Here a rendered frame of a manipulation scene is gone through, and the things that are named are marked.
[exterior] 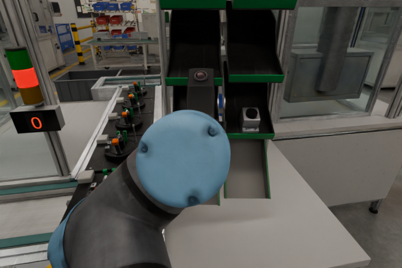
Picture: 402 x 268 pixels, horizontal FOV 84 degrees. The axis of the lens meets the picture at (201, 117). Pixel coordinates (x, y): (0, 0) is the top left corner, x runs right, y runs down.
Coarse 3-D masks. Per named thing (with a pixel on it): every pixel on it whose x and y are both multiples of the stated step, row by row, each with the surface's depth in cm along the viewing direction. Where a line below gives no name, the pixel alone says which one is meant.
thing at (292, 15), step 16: (304, 0) 111; (320, 0) 112; (336, 0) 113; (352, 0) 115; (368, 0) 116; (384, 0) 117; (288, 16) 116; (400, 16) 124; (288, 32) 117; (400, 32) 127; (288, 48) 121; (288, 64) 124; (384, 64) 135; (352, 112) 148; (368, 112) 149
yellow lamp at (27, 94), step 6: (24, 90) 62; (30, 90) 63; (36, 90) 64; (24, 96) 63; (30, 96) 64; (36, 96) 65; (42, 96) 67; (24, 102) 64; (30, 102) 64; (36, 102) 65
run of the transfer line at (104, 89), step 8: (104, 80) 194; (112, 80) 196; (120, 80) 196; (128, 80) 198; (136, 80) 199; (152, 80) 201; (96, 88) 172; (104, 88) 172; (112, 88) 173; (120, 88) 174; (96, 96) 173; (104, 96) 175; (112, 96) 177
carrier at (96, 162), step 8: (104, 136) 101; (120, 136) 90; (128, 136) 105; (136, 136) 105; (104, 144) 99; (120, 144) 91; (128, 144) 95; (136, 144) 95; (96, 152) 93; (104, 152) 90; (112, 152) 90; (128, 152) 90; (96, 160) 88; (104, 160) 88; (112, 160) 88; (120, 160) 88; (88, 168) 84; (96, 168) 84; (104, 168) 84
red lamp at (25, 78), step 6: (18, 72) 60; (24, 72) 61; (30, 72) 62; (18, 78) 61; (24, 78) 61; (30, 78) 62; (36, 78) 64; (18, 84) 62; (24, 84) 62; (30, 84) 63; (36, 84) 64
